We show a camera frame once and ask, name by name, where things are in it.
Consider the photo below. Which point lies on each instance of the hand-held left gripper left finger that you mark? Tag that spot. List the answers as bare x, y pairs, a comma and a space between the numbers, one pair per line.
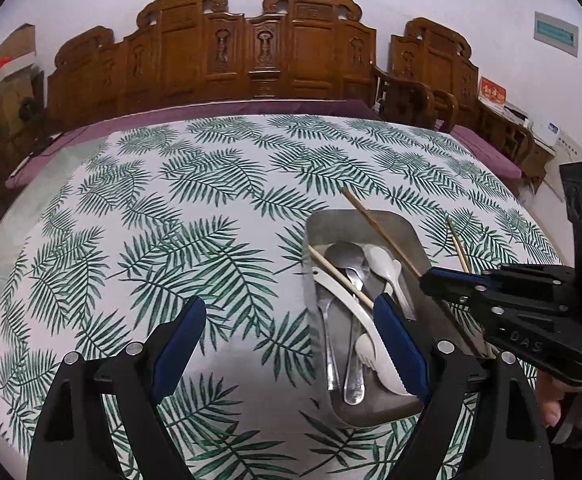
181, 345

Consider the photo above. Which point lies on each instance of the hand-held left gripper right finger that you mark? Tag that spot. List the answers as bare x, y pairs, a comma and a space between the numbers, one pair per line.
401, 355

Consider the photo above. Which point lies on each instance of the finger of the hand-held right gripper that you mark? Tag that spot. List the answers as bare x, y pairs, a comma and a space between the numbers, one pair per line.
441, 279
491, 302

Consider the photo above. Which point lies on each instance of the white plastic fork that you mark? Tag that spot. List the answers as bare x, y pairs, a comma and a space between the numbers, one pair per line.
366, 347

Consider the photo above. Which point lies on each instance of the brown wooden chopstick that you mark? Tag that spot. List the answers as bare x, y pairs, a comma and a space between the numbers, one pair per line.
458, 247
381, 232

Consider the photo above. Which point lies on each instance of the metal spoon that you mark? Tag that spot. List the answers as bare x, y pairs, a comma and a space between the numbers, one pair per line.
353, 365
343, 257

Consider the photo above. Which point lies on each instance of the white plastic spoon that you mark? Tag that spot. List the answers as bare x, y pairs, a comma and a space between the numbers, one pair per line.
383, 266

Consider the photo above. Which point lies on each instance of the white plastic knife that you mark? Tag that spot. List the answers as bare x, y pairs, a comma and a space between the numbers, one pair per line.
351, 305

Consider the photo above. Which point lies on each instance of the metal tray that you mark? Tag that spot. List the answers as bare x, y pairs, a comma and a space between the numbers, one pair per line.
341, 410

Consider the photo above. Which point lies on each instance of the pale wooden chopstick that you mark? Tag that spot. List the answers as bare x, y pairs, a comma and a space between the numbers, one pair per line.
341, 277

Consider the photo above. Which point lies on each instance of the person's right hand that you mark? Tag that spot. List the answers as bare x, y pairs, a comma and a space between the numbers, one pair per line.
551, 402

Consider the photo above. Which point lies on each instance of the purple chair cushion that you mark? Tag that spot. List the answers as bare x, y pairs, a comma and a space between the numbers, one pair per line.
481, 150

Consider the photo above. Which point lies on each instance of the white box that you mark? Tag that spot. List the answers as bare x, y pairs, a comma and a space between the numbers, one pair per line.
546, 129

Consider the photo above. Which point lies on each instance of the carved wooden armchair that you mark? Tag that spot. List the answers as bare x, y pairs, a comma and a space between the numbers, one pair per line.
436, 60

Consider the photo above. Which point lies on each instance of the carved wooden sofa bench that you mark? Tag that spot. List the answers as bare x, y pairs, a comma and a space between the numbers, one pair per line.
196, 60

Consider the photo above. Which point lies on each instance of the large cardboard box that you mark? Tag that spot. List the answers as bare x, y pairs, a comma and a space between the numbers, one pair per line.
3, 110

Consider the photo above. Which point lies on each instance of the red wall sign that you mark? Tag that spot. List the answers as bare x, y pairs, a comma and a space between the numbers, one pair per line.
492, 95

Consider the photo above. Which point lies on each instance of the green wall sign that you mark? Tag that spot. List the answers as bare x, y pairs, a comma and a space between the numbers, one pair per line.
556, 32

